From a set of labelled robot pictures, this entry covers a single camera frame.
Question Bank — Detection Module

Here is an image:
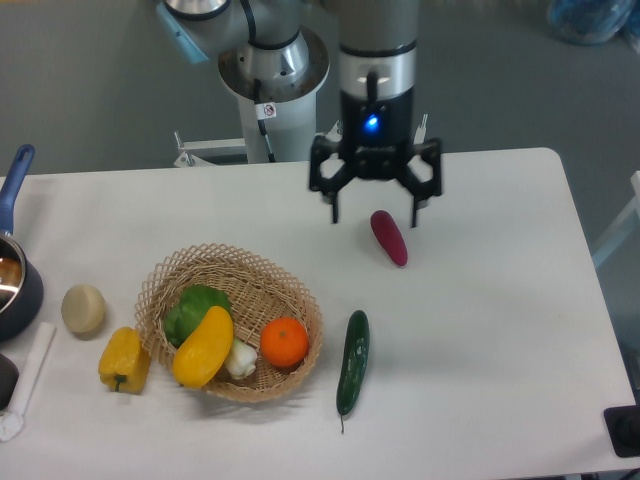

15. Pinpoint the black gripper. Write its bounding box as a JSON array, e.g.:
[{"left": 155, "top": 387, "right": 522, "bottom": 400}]
[{"left": 308, "top": 87, "right": 444, "bottom": 229}]

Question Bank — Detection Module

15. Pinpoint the yellow mango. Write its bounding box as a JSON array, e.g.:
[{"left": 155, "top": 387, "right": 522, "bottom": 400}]
[{"left": 172, "top": 306, "right": 234, "bottom": 389}]

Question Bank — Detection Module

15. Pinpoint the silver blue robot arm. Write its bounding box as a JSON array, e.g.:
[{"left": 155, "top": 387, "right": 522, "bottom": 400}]
[{"left": 156, "top": 1, "right": 442, "bottom": 209}]

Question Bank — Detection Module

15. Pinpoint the woven wicker basket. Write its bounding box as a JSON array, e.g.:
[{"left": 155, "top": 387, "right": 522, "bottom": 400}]
[{"left": 135, "top": 244, "right": 323, "bottom": 403}]

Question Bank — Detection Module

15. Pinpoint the green cucumber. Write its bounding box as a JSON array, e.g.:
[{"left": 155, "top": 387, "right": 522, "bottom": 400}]
[{"left": 336, "top": 310, "right": 370, "bottom": 432}]

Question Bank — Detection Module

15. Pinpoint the orange fruit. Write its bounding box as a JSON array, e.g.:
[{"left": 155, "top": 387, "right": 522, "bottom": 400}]
[{"left": 260, "top": 317, "right": 309, "bottom": 368}]

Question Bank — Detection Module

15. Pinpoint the blue plastic bag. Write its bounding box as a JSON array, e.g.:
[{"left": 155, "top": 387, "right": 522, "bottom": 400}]
[{"left": 546, "top": 0, "right": 639, "bottom": 46}]

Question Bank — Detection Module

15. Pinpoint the green lettuce leaf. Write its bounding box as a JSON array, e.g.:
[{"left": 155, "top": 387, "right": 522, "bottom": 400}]
[{"left": 163, "top": 284, "right": 232, "bottom": 348}]

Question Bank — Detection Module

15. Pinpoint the white bok choy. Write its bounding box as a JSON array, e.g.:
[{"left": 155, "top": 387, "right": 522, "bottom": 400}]
[{"left": 224, "top": 338, "right": 258, "bottom": 380}]

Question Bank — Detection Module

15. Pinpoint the yellow bell pepper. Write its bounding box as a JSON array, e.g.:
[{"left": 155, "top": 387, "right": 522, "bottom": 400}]
[{"left": 98, "top": 327, "right": 151, "bottom": 394}]

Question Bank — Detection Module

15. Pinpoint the beige round potato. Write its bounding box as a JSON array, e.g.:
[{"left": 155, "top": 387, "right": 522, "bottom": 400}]
[{"left": 61, "top": 284, "right": 106, "bottom": 334}]

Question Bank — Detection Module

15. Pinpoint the black device at edge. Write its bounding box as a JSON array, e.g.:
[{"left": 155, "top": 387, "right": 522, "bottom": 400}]
[{"left": 603, "top": 405, "right": 639, "bottom": 458}]

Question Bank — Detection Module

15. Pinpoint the dark blue saucepan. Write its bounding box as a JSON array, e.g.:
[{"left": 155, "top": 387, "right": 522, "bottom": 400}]
[{"left": 1, "top": 144, "right": 44, "bottom": 342}]

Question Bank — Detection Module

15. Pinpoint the dark eggplant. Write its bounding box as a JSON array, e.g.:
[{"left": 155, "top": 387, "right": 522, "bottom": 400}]
[{"left": 0, "top": 354, "right": 19, "bottom": 410}]

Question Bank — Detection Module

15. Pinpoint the white daikon radish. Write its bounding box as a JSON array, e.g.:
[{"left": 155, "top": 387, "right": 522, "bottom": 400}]
[{"left": 1, "top": 322, "right": 56, "bottom": 443}]

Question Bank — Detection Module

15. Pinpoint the white frame at right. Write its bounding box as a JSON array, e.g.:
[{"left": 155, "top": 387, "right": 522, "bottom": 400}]
[{"left": 592, "top": 171, "right": 639, "bottom": 269}]

